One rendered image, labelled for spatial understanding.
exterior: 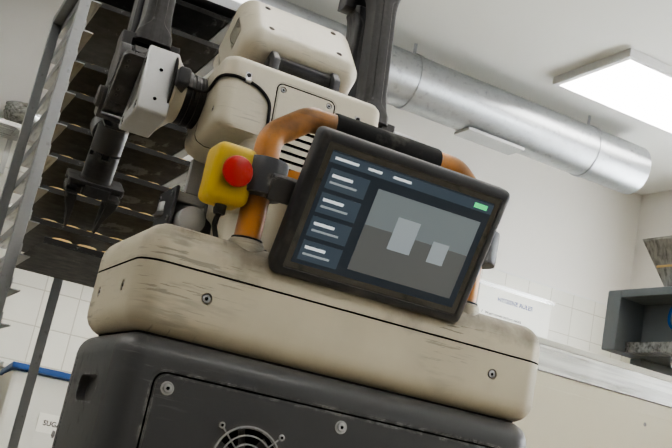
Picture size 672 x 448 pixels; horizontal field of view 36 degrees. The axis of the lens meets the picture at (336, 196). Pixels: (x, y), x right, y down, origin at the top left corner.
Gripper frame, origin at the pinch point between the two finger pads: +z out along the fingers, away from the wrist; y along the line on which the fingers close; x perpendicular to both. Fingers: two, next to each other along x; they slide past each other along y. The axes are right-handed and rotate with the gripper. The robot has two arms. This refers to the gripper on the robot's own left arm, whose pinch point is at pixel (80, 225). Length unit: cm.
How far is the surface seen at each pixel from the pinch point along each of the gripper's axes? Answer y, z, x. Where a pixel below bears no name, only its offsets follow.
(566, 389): -90, -3, 33
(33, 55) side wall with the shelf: -16, 33, -415
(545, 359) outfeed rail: -85, -7, 30
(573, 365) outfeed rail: -92, -7, 30
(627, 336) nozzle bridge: -147, -2, -24
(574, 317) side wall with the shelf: -419, 90, -399
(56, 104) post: 1, -4, -91
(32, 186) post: 1, 17, -80
